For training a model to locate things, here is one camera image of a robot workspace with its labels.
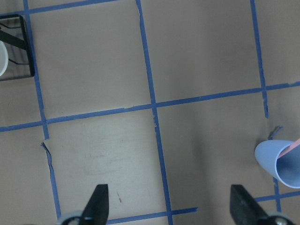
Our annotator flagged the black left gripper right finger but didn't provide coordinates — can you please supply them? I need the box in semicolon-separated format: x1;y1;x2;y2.
230;184;268;225

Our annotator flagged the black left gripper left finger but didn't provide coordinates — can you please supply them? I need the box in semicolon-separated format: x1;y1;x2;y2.
81;184;109;225

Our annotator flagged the light blue plastic cup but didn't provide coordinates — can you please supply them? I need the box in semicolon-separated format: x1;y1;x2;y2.
255;140;300;189

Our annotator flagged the pink chopstick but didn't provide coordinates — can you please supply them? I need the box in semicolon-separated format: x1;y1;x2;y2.
278;139;300;158

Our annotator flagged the white cup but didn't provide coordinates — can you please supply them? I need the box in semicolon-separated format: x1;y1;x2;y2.
0;41;8;76

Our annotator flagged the black wire rack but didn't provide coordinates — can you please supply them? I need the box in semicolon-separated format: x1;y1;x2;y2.
0;14;35;81

